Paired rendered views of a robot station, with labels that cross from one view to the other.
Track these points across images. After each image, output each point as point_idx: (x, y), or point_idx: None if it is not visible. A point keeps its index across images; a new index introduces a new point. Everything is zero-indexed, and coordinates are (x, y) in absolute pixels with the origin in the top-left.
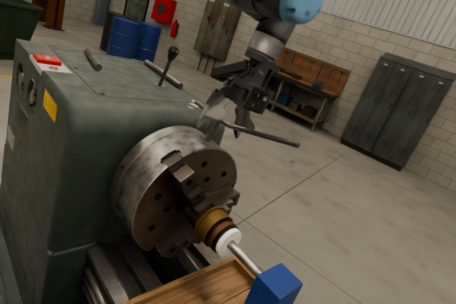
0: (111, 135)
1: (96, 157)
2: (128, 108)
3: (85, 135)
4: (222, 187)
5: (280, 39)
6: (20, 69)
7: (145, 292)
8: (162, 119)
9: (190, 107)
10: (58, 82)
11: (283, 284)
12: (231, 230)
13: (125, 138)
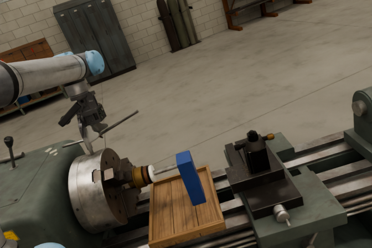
0: (55, 205)
1: (60, 222)
2: (41, 187)
3: (48, 218)
4: (118, 164)
5: (82, 79)
6: None
7: (148, 232)
8: (58, 172)
9: (55, 154)
10: None
11: (185, 157)
12: (149, 168)
13: (60, 199)
